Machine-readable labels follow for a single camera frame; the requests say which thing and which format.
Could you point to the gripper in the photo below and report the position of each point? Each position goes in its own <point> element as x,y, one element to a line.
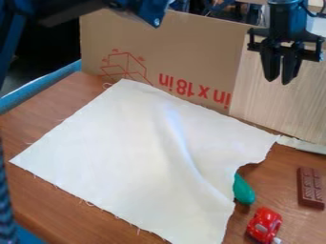
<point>283,35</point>

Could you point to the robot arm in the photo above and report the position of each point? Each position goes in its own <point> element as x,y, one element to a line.
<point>285,12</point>

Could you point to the white cloth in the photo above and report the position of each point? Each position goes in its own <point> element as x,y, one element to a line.
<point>144,158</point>

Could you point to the wooden board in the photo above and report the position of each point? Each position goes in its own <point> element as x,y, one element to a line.
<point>280,95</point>

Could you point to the cardboard box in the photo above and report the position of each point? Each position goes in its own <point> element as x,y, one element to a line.
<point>170,57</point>

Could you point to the brown toy chocolate bar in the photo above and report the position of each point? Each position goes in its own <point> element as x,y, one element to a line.
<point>311,187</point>

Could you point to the green toy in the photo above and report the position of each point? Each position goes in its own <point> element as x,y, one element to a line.
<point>243,190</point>

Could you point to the red toy car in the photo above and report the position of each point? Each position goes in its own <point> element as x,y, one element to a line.
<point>264,225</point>

